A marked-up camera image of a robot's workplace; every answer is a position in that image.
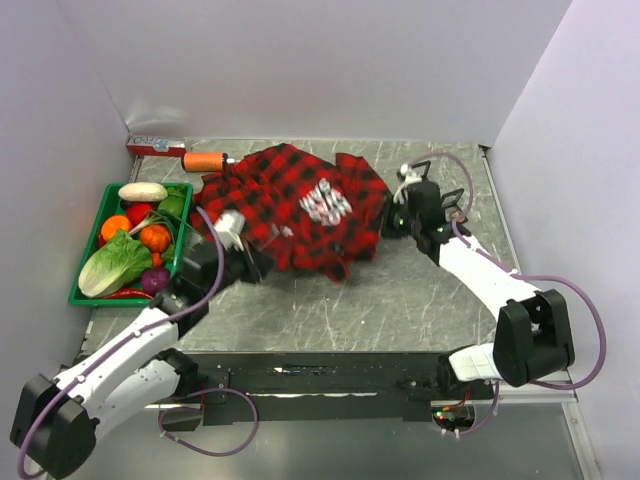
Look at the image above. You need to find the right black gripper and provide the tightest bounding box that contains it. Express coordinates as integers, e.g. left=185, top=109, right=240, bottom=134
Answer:
left=368, top=194, right=421, bottom=241

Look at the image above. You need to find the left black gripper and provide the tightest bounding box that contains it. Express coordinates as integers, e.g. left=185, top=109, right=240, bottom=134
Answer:
left=203, top=236, right=278, bottom=300

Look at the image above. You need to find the red black plaid shirt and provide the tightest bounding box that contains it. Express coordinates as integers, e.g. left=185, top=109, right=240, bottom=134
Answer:
left=194, top=143, right=391, bottom=282

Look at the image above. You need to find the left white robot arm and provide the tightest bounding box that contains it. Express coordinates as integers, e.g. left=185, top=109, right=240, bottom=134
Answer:
left=10, top=243, right=274, bottom=479

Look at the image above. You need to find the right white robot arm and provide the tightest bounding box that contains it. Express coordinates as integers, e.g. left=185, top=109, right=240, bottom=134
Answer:
left=384, top=177, right=575, bottom=399

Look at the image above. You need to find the black case with orange brooch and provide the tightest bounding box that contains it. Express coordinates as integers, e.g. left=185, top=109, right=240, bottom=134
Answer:
left=441, top=188, right=467, bottom=224

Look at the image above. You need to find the black case with gold brooch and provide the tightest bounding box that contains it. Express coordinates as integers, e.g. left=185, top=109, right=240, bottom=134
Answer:
left=411, top=160, right=432, bottom=178

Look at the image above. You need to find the toy green pepper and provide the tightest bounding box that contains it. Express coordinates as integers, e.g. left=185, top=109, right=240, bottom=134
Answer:
left=156, top=195, right=186, bottom=217

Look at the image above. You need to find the toy purple onion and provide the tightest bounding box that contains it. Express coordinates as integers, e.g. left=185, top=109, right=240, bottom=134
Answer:
left=140, top=267, right=171, bottom=296

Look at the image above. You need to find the toy orange pumpkin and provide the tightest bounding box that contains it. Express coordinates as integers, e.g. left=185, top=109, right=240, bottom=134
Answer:
left=139, top=224, right=173, bottom=253

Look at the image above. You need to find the orange cylindrical bottle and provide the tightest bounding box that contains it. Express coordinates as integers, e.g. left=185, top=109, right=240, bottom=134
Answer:
left=181, top=152, right=237, bottom=173

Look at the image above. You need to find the toy red tomato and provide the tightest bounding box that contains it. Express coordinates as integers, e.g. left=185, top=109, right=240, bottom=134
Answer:
left=125, top=203, right=154, bottom=227

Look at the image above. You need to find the toy napa cabbage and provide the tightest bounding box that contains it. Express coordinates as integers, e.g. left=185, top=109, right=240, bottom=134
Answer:
left=78, top=230, right=152, bottom=298

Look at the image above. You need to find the toy white radish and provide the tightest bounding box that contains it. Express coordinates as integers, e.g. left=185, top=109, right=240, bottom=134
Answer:
left=118, top=182, right=168, bottom=203

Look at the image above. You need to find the toy red chili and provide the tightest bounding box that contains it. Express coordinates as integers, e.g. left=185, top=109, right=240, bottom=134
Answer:
left=101, top=287, right=153, bottom=300

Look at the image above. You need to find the toy orange fruit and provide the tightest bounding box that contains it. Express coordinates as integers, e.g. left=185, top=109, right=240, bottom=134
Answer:
left=100, top=215, right=133, bottom=242

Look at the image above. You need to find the red rectangular box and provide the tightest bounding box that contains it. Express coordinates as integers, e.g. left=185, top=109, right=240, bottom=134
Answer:
left=126, top=135, right=187, bottom=157

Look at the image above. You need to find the green plastic basket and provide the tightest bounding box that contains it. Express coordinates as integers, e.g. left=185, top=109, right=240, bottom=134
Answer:
left=69, top=183, right=193, bottom=307

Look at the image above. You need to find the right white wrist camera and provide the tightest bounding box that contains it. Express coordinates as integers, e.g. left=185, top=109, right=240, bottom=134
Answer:
left=393, top=163, right=422, bottom=204

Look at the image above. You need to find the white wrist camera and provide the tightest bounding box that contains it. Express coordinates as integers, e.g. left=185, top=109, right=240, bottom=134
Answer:
left=393, top=163, right=422, bottom=204
left=214, top=210, right=245, bottom=251

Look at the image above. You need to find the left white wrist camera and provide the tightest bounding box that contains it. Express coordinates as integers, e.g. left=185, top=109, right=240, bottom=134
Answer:
left=214, top=210, right=245, bottom=251

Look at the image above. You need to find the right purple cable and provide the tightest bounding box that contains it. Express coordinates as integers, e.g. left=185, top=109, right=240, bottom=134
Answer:
left=399, top=150, right=609, bottom=437

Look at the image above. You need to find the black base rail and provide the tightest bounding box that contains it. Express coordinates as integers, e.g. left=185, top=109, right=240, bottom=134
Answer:
left=164, top=352, right=493, bottom=426

